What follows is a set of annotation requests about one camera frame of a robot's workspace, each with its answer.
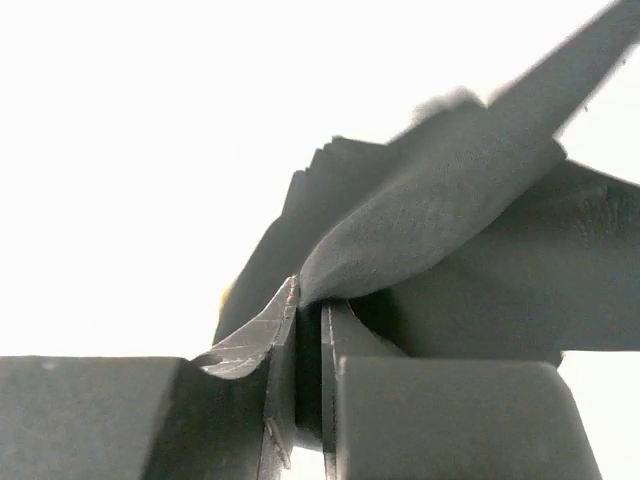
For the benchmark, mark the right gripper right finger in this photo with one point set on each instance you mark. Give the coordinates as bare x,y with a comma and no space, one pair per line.
391,417

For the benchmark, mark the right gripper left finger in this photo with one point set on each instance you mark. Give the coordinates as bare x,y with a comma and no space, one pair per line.
226,414

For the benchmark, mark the black cloth placemat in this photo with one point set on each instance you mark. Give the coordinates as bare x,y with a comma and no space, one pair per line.
472,235

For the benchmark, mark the yellow plate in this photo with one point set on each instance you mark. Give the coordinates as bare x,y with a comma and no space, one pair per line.
224,294

